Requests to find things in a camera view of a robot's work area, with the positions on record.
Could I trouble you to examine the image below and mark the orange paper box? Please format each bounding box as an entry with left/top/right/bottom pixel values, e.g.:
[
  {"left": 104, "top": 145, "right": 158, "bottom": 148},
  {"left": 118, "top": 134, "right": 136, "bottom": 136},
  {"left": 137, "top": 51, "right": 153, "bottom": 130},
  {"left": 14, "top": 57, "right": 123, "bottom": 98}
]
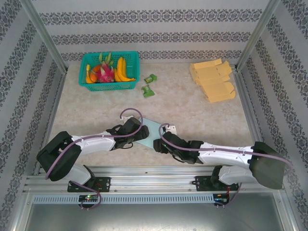
[{"left": 189, "top": 59, "right": 236, "bottom": 103}]

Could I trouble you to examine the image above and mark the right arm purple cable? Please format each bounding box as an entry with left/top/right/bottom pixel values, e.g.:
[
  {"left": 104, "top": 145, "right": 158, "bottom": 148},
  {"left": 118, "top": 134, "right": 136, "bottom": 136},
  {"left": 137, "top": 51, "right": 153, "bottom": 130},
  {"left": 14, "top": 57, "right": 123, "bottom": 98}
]
[{"left": 158, "top": 123, "right": 293, "bottom": 208}]

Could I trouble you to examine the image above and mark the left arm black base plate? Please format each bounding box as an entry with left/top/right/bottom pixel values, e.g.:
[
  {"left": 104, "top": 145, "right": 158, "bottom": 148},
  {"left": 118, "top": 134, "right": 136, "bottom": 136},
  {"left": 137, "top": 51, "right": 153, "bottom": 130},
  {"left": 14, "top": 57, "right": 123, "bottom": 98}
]
[{"left": 67, "top": 177, "right": 112, "bottom": 193}]

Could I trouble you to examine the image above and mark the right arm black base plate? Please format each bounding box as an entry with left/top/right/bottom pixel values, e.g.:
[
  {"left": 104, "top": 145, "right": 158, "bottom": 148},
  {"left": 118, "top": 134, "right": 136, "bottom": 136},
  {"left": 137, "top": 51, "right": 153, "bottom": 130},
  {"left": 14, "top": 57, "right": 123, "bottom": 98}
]
[{"left": 194, "top": 175, "right": 240, "bottom": 193}]

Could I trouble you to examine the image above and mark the aluminium frame post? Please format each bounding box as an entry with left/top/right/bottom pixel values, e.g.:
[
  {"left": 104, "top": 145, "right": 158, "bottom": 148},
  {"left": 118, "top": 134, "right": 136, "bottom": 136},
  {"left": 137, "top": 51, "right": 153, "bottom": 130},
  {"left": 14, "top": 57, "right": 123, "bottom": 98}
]
[
  {"left": 19, "top": 0, "right": 70, "bottom": 74},
  {"left": 235, "top": 0, "right": 282, "bottom": 72}
]

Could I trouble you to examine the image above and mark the slotted grey cable duct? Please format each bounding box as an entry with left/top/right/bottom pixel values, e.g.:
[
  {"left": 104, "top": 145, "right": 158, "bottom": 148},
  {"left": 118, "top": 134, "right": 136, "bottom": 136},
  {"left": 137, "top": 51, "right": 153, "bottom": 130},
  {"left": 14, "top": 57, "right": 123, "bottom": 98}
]
[{"left": 32, "top": 194, "right": 216, "bottom": 205}]

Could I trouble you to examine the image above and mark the light blue paper box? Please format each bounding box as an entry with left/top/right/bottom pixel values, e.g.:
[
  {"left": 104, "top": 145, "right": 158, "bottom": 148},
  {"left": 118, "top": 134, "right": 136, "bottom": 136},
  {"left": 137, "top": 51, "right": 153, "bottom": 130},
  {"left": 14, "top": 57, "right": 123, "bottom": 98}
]
[{"left": 134, "top": 117, "right": 162, "bottom": 149}]

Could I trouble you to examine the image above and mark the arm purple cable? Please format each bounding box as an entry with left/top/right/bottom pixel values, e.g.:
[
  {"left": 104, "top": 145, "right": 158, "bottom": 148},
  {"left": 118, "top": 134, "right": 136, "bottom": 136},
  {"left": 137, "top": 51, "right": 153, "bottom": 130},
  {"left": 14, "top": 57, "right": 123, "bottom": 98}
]
[
  {"left": 158, "top": 123, "right": 293, "bottom": 208},
  {"left": 45, "top": 107, "right": 144, "bottom": 210}
]

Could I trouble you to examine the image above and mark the grey metal panel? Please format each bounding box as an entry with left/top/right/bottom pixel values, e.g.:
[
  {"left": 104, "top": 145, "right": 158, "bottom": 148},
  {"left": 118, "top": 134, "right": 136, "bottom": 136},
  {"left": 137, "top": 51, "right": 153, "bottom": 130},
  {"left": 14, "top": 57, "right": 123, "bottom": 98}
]
[{"left": 14, "top": 202, "right": 296, "bottom": 231}]

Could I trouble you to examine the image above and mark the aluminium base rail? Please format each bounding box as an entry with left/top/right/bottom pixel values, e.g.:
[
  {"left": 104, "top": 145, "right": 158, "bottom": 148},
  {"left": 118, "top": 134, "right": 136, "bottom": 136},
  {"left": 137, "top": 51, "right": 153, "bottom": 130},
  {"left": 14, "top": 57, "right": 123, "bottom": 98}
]
[{"left": 23, "top": 165, "right": 287, "bottom": 194}]

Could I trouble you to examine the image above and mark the teal plastic basket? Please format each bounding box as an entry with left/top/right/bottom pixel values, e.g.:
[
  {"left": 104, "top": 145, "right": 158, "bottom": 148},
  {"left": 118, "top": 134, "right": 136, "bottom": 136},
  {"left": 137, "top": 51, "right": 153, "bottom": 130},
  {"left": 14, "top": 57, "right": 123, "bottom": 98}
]
[{"left": 79, "top": 51, "right": 141, "bottom": 92}]

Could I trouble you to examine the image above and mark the pink dragon fruit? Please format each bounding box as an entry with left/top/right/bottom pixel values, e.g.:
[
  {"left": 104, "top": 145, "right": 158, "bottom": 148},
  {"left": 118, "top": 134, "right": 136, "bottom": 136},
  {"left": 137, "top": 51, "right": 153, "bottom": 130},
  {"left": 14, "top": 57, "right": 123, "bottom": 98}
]
[{"left": 96, "top": 52, "right": 116, "bottom": 84}]

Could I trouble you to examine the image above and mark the orange mango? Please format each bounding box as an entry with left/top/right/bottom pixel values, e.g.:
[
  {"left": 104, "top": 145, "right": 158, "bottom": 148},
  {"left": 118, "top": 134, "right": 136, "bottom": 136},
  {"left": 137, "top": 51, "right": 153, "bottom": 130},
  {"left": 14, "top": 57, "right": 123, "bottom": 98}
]
[{"left": 85, "top": 72, "right": 99, "bottom": 84}]

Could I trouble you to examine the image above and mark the aluminium side rail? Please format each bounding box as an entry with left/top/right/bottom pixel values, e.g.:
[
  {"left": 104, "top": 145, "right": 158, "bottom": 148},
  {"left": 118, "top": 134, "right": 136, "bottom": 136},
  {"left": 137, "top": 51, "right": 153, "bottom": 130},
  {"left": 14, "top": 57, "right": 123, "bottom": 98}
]
[
  {"left": 232, "top": 64, "right": 275, "bottom": 174},
  {"left": 33, "top": 71, "right": 69, "bottom": 175}
]

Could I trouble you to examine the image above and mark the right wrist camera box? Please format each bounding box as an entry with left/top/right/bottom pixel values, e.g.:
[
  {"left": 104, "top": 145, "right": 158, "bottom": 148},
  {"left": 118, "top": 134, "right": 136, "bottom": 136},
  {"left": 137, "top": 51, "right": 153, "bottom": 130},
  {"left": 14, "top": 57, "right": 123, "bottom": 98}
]
[{"left": 160, "top": 124, "right": 178, "bottom": 136}]

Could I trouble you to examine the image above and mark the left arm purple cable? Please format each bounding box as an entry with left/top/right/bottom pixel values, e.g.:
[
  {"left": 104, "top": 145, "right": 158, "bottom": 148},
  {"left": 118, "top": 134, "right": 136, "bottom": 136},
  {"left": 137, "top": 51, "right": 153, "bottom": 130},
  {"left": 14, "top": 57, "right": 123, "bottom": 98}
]
[{"left": 45, "top": 107, "right": 144, "bottom": 210}]

